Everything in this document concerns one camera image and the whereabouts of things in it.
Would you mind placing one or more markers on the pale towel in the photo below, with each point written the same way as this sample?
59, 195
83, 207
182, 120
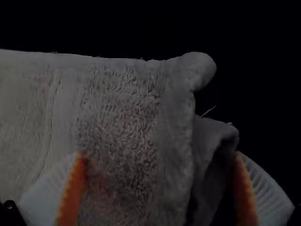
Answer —
122, 113

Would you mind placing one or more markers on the black mat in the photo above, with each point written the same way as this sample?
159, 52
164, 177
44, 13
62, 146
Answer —
258, 70

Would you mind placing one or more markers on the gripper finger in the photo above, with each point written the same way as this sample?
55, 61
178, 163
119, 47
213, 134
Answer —
256, 188
70, 193

